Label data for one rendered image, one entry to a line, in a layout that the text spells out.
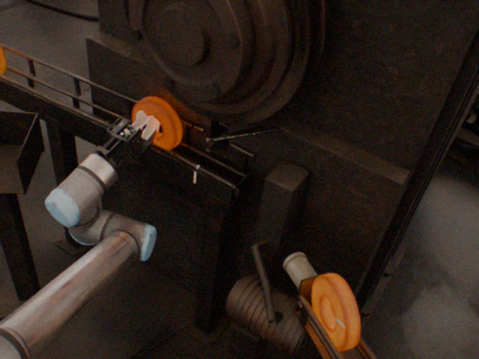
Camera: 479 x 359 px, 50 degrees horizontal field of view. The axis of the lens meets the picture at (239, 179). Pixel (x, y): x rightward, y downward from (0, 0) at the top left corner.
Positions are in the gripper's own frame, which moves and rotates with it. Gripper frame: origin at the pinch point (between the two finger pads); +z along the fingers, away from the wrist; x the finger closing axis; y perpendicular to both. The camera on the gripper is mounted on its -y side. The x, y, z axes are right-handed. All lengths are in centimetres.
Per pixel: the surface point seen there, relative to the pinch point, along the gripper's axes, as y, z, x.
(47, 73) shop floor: -92, 50, 140
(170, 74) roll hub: 27.6, -5.2, -14.2
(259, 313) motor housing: -19, -25, -48
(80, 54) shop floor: -99, 77, 142
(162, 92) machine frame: 3.1, 6.6, 2.7
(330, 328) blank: -2, -25, -66
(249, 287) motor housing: -19, -21, -43
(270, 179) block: 4.1, -3.5, -38.1
